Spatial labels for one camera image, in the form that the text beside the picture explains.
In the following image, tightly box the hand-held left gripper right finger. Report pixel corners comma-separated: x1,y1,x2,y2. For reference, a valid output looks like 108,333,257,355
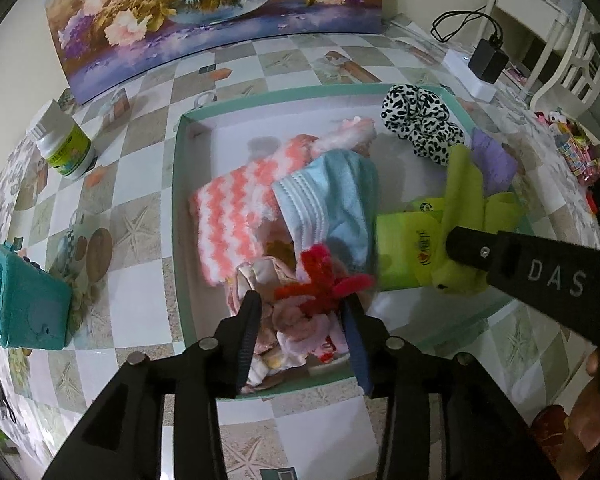
342,292,561,480

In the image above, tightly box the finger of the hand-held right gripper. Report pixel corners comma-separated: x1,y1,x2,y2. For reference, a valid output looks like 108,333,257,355
444,226,512,287

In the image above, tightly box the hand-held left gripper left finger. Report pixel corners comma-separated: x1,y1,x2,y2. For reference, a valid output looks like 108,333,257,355
42,290,263,480

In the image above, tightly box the lime green packet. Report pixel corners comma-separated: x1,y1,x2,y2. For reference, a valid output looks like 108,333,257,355
375,199,448,291

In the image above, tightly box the lime green cloth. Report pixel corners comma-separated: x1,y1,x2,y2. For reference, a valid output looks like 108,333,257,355
412,144,523,295

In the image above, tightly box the purple cloth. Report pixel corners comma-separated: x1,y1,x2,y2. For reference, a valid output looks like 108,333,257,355
470,127,521,196

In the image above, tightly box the red fuzzy soft toy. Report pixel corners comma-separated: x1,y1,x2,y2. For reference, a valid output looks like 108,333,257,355
274,244,377,317

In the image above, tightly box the pink white zigzag knit cloth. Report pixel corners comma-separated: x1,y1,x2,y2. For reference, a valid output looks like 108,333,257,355
190,135,326,288

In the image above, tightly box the light blue towel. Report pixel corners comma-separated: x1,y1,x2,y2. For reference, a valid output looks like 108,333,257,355
271,150,381,273

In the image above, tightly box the leopard print scrunchie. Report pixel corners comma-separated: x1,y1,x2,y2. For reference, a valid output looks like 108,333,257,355
381,85,466,167

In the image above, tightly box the white tray with green rim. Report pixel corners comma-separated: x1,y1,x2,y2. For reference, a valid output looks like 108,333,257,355
172,82,531,401

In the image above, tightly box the teal plastic case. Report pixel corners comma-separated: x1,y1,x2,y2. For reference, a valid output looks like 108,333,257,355
0,242,75,351

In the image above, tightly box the white bottle with green label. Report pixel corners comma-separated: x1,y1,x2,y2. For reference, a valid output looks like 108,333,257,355
26,99,98,180

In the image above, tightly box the person's right hand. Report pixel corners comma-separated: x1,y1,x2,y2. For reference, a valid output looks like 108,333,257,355
569,349,600,457

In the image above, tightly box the pink white baby clothing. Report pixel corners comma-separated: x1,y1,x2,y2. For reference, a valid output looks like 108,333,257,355
227,255,353,393

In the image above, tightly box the grey leaf pattern tablecloth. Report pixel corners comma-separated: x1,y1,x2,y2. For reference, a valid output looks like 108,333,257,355
0,75,600,461

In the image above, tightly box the pile of colourful toys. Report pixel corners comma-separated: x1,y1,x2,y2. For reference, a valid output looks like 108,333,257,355
532,107,600,256

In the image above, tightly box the pink fuzzy cloth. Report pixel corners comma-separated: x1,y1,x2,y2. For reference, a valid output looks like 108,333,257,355
310,116,378,157

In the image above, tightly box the white wooden furniture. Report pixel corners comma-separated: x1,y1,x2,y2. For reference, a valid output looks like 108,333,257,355
482,0,600,116

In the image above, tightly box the floral painting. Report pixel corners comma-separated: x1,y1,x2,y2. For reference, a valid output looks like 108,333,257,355
39,0,385,106

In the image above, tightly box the black power cable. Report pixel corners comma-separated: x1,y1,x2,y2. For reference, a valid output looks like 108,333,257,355
431,6,503,48

